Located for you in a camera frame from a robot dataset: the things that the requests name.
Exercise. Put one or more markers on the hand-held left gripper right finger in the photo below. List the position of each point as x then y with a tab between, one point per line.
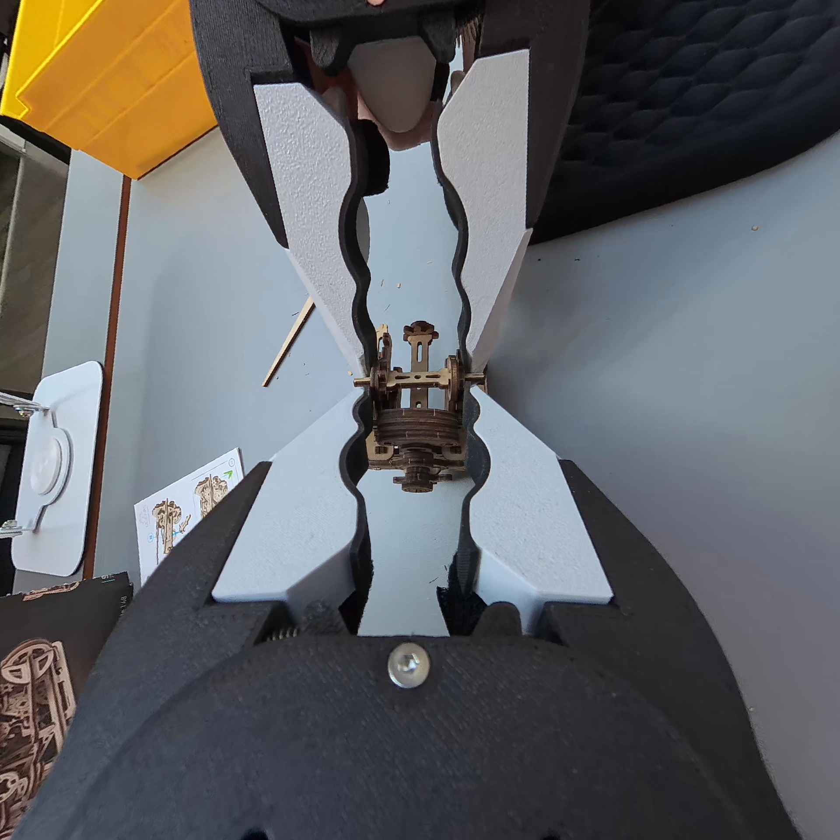
538	525

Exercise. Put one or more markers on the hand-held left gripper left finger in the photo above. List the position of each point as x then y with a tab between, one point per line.
289	525

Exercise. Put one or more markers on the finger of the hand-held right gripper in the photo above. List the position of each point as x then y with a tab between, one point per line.
485	164
308	197

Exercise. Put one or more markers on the wooden mechanical puzzle model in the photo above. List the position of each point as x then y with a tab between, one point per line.
413	407

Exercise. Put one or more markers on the grey desk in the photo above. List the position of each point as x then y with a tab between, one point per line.
79	262
656	394

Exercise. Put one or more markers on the person's right hand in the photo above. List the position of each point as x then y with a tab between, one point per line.
407	141

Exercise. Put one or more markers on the yellow plastic bin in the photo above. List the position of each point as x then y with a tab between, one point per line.
118	85

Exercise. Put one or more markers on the illustrated instruction booklet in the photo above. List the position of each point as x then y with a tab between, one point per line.
177	518

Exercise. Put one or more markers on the thin wooden stick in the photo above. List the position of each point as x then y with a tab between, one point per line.
285	351

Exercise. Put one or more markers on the black quilted armrest pad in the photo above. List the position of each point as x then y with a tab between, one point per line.
689	98

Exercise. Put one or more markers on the black puzzle packaging box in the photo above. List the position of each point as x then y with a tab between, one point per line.
39	669

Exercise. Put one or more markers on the white lamp base plate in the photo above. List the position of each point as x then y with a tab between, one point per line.
59	459

